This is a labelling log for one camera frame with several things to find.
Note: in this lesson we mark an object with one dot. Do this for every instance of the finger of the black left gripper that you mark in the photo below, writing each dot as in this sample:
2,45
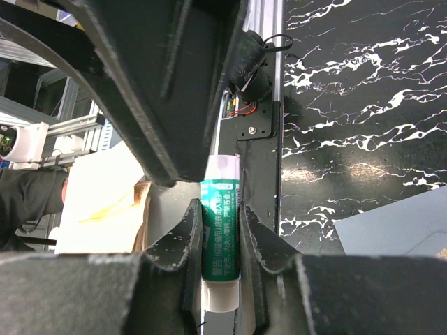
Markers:
156,69

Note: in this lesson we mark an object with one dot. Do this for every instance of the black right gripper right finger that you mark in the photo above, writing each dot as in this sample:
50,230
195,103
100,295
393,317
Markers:
286,292

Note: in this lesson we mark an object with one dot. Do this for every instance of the white green glue stick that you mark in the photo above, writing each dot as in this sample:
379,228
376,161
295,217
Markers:
221,250

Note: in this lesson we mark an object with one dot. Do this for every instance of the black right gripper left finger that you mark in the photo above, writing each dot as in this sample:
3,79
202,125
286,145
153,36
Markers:
156,291

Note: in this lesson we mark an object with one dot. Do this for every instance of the grey paper envelope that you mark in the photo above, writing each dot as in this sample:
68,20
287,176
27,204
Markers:
415,226

